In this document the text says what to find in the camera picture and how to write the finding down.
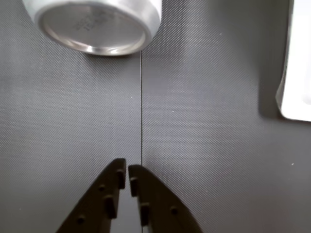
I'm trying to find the white blue printed can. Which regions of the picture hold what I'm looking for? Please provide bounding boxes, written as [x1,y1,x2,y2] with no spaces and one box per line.
[21,0,163,57]

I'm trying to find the white plastic blister package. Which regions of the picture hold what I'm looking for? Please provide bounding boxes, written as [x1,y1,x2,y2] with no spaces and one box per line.
[276,0,311,122]

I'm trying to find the grey textured mat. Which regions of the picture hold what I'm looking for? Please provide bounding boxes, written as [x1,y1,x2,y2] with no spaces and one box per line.
[0,0,142,233]
[141,0,311,233]

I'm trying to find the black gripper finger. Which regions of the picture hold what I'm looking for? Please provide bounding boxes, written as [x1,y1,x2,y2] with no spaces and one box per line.
[55,158,127,233]
[128,164,204,233]

